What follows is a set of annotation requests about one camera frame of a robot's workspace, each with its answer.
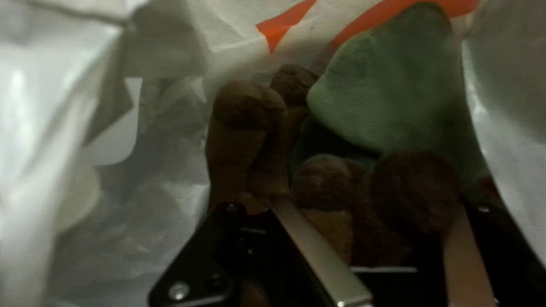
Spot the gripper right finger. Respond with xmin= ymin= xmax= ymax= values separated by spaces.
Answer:
xmin=442 ymin=203 xmax=497 ymax=307

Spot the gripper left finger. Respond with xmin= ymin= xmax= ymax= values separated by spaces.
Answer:
xmin=267 ymin=195 xmax=374 ymax=307

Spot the brown moose plush toy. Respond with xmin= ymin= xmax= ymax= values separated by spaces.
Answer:
xmin=203 ymin=2 xmax=492 ymax=270

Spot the white plastic shopping bag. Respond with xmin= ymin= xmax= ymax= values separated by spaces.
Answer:
xmin=0 ymin=0 xmax=546 ymax=307

